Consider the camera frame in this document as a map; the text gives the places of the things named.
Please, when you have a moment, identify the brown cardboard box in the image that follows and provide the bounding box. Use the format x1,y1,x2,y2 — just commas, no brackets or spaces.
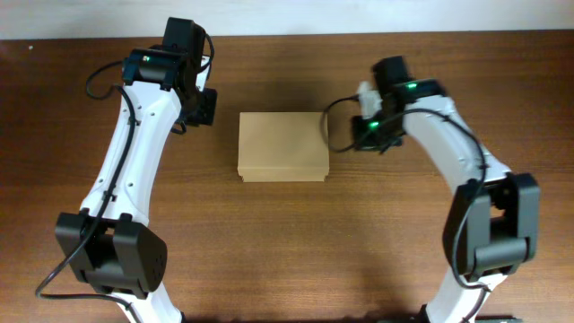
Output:
237,112,329,183

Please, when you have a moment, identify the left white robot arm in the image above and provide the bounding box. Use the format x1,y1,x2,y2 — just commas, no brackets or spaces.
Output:
48,17,217,322

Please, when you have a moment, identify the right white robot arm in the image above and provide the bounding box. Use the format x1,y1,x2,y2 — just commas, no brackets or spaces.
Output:
352,57,541,322

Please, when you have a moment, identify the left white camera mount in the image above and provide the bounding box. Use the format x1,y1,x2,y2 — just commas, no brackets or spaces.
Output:
196,55,211,92

